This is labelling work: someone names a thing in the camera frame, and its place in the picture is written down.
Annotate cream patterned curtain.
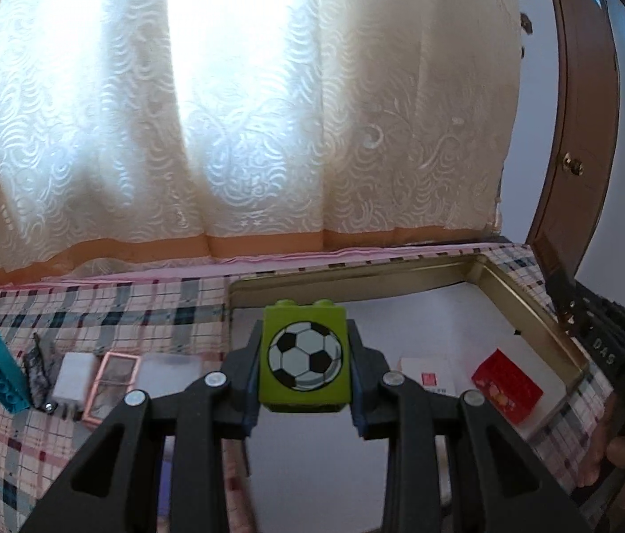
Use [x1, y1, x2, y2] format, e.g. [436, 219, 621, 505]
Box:
[0, 0, 525, 290]

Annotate brown wooden door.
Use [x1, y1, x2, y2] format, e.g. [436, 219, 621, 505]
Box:
[529, 0, 622, 290]

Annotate red toy block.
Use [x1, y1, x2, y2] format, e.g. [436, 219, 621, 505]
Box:
[471, 349, 545, 424]

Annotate pink framed picture box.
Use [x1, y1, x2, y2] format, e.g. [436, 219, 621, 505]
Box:
[82, 351, 142, 427]

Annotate plaid blanket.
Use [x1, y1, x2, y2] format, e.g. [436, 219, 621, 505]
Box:
[0, 241, 624, 533]

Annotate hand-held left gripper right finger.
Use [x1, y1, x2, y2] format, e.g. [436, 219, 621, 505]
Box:
[348, 319, 592, 533]

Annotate green block with ball print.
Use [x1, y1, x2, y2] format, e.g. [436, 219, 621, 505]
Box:
[260, 298, 353, 414]

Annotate metal curtain hook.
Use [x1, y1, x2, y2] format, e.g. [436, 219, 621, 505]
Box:
[518, 11, 533, 60]

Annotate person's right hand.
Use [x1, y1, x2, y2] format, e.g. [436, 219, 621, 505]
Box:
[572, 394, 625, 507]

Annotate white card with red label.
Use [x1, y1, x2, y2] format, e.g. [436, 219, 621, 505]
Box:
[398, 356, 458, 396]

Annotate gold tin tray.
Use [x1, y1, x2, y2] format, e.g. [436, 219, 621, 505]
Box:
[228, 252, 591, 533]

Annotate purple block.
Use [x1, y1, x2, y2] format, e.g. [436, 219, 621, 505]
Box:
[158, 438, 176, 533]

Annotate white charger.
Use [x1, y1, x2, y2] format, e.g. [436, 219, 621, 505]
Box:
[49, 352, 97, 418]

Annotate translucent white box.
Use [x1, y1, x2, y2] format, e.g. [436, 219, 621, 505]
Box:
[135, 354, 203, 396]

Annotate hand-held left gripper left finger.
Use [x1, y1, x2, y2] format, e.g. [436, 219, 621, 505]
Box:
[21, 326, 262, 533]

